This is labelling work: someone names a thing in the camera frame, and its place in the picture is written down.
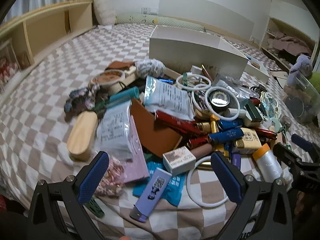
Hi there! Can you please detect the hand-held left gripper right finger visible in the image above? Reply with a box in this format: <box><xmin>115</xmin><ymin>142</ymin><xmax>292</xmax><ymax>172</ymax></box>
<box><xmin>211</xmin><ymin>151</ymin><xmax>293</xmax><ymax>240</ymax></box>

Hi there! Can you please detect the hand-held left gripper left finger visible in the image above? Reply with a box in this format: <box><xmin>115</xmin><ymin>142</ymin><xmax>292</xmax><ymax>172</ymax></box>
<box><xmin>27</xmin><ymin>151</ymin><xmax>110</xmax><ymax>240</ymax></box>

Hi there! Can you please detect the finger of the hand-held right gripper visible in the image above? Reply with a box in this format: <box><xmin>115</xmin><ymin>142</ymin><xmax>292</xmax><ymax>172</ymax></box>
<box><xmin>272</xmin><ymin>142</ymin><xmax>304</xmax><ymax>167</ymax></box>
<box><xmin>291</xmin><ymin>134</ymin><xmax>320</xmax><ymax>159</ymax></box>

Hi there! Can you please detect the wooden oval brush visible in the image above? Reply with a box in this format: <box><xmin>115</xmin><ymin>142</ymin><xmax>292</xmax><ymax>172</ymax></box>
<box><xmin>67</xmin><ymin>111</ymin><xmax>99</xmax><ymax>162</ymax></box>

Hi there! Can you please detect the green box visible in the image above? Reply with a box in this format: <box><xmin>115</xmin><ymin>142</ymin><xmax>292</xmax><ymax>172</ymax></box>
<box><xmin>244</xmin><ymin>101</ymin><xmax>265</xmax><ymax>123</ymax></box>

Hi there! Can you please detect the blue and white packet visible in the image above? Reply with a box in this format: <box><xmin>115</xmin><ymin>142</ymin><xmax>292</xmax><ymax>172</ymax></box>
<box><xmin>143</xmin><ymin>76</ymin><xmax>196</xmax><ymax>121</ymax></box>

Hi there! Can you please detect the large white box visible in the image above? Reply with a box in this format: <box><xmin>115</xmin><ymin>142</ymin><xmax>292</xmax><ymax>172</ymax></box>
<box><xmin>149</xmin><ymin>25</ymin><xmax>250</xmax><ymax>81</ymax></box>

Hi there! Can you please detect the bag of pink beads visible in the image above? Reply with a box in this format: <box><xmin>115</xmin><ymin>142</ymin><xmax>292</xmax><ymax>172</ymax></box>
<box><xmin>96</xmin><ymin>158</ymin><xmax>126</xmax><ymax>197</ymax></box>

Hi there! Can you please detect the red lighter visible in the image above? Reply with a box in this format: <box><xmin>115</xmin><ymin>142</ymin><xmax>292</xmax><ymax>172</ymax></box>
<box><xmin>252</xmin><ymin>127</ymin><xmax>278</xmax><ymax>141</ymax></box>

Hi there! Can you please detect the mint hair clip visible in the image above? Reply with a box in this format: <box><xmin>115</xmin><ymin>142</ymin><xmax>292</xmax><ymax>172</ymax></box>
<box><xmin>271</xmin><ymin>117</ymin><xmax>288</xmax><ymax>133</ymax></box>

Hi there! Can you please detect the green plastic clip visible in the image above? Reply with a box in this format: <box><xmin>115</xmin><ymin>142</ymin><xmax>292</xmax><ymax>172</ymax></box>
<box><xmin>86</xmin><ymin>197</ymin><xmax>106</xmax><ymax>218</ymax></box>

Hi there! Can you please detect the black round disc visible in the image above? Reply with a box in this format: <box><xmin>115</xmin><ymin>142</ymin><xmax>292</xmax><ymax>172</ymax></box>
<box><xmin>285</xmin><ymin>96</ymin><xmax>306</xmax><ymax>117</ymax></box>

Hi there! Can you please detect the yellow printed box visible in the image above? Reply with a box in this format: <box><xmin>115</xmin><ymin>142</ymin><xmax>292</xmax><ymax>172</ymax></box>
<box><xmin>234</xmin><ymin>127</ymin><xmax>262</xmax><ymax>155</ymax></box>

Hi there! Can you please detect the clear bag with dark disc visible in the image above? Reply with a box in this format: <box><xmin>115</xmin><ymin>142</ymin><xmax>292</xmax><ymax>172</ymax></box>
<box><xmin>282</xmin><ymin>72</ymin><xmax>320</xmax><ymax>125</ymax></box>

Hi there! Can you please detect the blue lighter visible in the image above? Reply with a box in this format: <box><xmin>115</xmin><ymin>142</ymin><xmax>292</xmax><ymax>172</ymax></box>
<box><xmin>209</xmin><ymin>127</ymin><xmax>244</xmax><ymax>143</ymax></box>

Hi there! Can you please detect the pink notebook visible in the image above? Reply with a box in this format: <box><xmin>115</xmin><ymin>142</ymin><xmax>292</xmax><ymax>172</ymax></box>
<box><xmin>123</xmin><ymin>116</ymin><xmax>150</xmax><ymax>183</ymax></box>

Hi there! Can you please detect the floral brocade pouch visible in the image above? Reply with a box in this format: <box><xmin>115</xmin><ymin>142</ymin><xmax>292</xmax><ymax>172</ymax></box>
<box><xmin>259</xmin><ymin>91</ymin><xmax>283</xmax><ymax>120</ymax></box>

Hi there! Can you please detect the small white carton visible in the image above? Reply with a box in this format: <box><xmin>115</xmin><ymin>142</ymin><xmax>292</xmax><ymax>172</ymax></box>
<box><xmin>162</xmin><ymin>146</ymin><xmax>197</xmax><ymax>177</ymax></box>

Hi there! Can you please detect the clear bag with paper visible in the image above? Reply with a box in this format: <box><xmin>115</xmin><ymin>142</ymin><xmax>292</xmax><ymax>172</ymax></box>
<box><xmin>96</xmin><ymin>102</ymin><xmax>135</xmax><ymax>161</ymax></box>

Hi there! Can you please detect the blue foil packet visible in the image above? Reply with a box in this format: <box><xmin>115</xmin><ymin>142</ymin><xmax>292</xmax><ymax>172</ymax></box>
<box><xmin>132</xmin><ymin>161</ymin><xmax>187</xmax><ymax>207</ymax></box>

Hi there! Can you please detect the purple lighter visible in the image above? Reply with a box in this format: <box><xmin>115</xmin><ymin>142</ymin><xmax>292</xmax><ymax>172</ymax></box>
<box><xmin>129</xmin><ymin>167</ymin><xmax>173</xmax><ymax>223</ymax></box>

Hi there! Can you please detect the green fuzzy object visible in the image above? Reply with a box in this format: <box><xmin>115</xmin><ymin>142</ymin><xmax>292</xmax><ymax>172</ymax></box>
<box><xmin>309</xmin><ymin>71</ymin><xmax>320</xmax><ymax>93</ymax></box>

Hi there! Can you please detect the red tube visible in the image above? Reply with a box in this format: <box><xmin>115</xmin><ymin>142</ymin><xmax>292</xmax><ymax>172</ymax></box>
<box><xmin>154</xmin><ymin>111</ymin><xmax>201</xmax><ymax>136</ymax></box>

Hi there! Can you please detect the brown leather card holder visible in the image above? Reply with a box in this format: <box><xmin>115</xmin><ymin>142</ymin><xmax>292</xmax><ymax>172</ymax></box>
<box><xmin>131</xmin><ymin>98</ymin><xmax>183</xmax><ymax>158</ymax></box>

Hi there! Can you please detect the purple plush toy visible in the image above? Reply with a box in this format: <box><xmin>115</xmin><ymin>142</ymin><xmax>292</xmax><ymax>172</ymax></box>
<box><xmin>287</xmin><ymin>54</ymin><xmax>313</xmax><ymax>86</ymax></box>

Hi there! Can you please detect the black round tin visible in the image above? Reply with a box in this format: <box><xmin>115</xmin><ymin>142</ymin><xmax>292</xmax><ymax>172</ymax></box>
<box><xmin>208</xmin><ymin>89</ymin><xmax>233</xmax><ymax>111</ymax></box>

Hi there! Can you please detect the multicoloured knitted scrunchie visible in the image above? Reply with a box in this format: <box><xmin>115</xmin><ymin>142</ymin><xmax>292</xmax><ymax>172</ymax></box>
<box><xmin>64</xmin><ymin>87</ymin><xmax>97</xmax><ymax>116</ymax></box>

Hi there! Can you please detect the silver foil packet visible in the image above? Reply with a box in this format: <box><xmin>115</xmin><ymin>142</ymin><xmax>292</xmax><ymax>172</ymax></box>
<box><xmin>214</xmin><ymin>73</ymin><xmax>251</xmax><ymax>101</ymax></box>

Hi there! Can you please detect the shallow white box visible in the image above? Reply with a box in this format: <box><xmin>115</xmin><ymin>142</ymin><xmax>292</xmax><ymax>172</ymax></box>
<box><xmin>220</xmin><ymin>36</ymin><xmax>271</xmax><ymax>83</ymax></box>

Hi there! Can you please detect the teal tube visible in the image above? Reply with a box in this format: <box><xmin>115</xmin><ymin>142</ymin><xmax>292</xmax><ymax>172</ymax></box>
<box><xmin>108</xmin><ymin>87</ymin><xmax>140</xmax><ymax>106</ymax></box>

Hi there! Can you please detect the checkered bed sheet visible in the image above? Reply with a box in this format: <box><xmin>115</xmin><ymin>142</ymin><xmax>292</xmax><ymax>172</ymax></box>
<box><xmin>0</xmin><ymin>22</ymin><xmax>320</xmax><ymax>240</ymax></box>

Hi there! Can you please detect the pile of clothes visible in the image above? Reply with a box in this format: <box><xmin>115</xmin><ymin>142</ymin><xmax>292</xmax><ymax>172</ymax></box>
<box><xmin>266</xmin><ymin>31</ymin><xmax>313</xmax><ymax>57</ymax></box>

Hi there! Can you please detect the brown leather wallet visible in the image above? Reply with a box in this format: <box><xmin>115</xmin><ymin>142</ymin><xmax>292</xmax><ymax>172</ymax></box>
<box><xmin>107</xmin><ymin>61</ymin><xmax>135</xmax><ymax>71</ymax></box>

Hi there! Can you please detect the grey knitted ball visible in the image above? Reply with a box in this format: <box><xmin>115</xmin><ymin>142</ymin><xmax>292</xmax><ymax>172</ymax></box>
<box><xmin>135</xmin><ymin>58</ymin><xmax>166</xmax><ymax>78</ymax></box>

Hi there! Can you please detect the white shelf unit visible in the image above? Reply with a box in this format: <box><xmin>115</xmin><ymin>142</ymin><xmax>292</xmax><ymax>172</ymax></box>
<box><xmin>259</xmin><ymin>0</ymin><xmax>320</xmax><ymax>73</ymax></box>

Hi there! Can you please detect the wooden headboard shelf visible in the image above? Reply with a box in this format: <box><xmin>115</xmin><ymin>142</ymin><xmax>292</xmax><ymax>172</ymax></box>
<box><xmin>0</xmin><ymin>0</ymin><xmax>97</xmax><ymax>92</ymax></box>

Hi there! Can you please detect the fluffy white pillow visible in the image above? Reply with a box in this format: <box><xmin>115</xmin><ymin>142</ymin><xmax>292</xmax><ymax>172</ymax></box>
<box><xmin>93</xmin><ymin>0</ymin><xmax>117</xmax><ymax>26</ymax></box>

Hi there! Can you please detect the long green bolster pillow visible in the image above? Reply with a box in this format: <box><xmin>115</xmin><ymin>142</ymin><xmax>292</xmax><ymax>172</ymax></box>
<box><xmin>114</xmin><ymin>14</ymin><xmax>209</xmax><ymax>33</ymax></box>

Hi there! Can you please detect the white plastic ring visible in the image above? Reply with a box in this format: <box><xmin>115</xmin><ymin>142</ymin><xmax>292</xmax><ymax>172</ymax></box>
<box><xmin>186</xmin><ymin>156</ymin><xmax>235</xmax><ymax>208</ymax></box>
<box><xmin>176</xmin><ymin>74</ymin><xmax>213</xmax><ymax>91</ymax></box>
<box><xmin>205</xmin><ymin>86</ymin><xmax>241</xmax><ymax>120</ymax></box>

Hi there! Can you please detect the black cord bundle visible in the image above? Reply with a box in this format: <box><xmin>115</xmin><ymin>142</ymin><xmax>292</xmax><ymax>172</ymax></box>
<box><xmin>251</xmin><ymin>83</ymin><xmax>267</xmax><ymax>93</ymax></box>

